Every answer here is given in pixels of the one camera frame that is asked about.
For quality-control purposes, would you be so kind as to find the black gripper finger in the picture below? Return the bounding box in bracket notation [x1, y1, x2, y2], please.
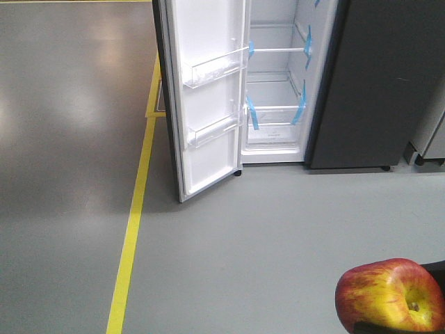
[353, 321, 444, 334]

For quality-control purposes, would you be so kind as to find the red yellow apple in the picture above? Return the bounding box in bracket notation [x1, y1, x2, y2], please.
[334, 258, 444, 333]

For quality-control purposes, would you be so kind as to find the grey fridge with open door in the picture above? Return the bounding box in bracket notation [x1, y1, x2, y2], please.
[152, 1, 444, 202]

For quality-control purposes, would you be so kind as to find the clear lower door bin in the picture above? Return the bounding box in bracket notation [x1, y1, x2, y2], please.
[186, 104, 243, 148]

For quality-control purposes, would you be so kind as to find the clear door bin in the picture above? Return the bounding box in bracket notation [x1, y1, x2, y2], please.
[181, 43, 251, 89]
[186, 104, 243, 148]

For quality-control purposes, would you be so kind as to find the clear middle door bin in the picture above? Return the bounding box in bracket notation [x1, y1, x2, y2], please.
[181, 43, 251, 89]

